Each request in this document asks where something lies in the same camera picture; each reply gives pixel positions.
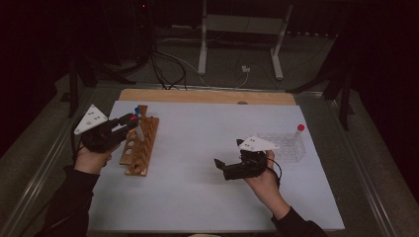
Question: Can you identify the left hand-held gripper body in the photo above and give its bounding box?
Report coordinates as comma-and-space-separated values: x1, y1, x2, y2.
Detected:
73, 104, 125, 154

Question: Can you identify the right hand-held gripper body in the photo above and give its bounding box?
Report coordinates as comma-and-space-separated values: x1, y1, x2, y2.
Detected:
223, 135, 281, 182

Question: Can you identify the wooden test tube rack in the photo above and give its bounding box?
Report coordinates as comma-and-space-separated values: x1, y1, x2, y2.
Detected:
119, 104, 160, 177

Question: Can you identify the clear acrylic test tube rack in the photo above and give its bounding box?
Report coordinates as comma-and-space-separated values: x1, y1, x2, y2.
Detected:
256, 131, 306, 163

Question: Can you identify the person's right hand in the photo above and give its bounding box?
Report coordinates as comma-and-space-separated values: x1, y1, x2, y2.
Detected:
243, 150, 285, 207

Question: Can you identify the person's left hand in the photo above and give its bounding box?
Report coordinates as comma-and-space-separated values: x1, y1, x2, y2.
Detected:
73, 144, 116, 176

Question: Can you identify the white table mat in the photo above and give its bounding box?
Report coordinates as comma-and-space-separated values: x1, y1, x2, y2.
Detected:
86, 100, 346, 233

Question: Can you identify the black tripod stand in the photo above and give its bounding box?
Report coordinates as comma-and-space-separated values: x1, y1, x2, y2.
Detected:
286, 65, 355, 131
67, 55, 136, 119

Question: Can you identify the white metal stand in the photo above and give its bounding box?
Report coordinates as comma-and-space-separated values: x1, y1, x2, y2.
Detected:
197, 0, 294, 81

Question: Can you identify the dark power strip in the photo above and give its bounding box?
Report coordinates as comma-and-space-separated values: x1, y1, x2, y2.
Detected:
286, 30, 332, 38

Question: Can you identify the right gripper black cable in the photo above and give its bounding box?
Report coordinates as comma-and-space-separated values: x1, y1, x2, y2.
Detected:
266, 157, 284, 190

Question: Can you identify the white cable with plug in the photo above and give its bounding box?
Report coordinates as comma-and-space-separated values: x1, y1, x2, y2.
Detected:
157, 48, 252, 90

